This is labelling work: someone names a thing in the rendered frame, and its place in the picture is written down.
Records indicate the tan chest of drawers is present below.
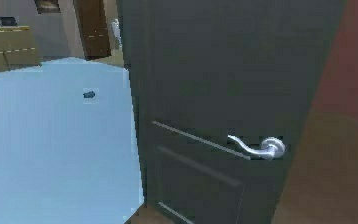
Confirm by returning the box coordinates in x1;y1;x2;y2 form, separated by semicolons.
0;25;42;75

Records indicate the black box-shaped object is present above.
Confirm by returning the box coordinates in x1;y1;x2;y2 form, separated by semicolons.
0;16;18;27

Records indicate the dark brown wooden door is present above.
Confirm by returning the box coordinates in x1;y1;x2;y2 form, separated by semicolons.
73;0;112;61

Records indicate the dark framed picture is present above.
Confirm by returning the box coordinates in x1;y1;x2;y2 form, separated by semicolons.
34;0;61;14

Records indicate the light blue bed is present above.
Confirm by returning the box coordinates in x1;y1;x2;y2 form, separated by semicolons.
0;57;145;224

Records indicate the silver door lever handle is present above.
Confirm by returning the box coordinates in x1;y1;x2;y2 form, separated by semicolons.
227;134;287;162

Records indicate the dark grey room door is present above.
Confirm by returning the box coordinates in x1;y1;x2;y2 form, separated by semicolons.
116;0;349;224

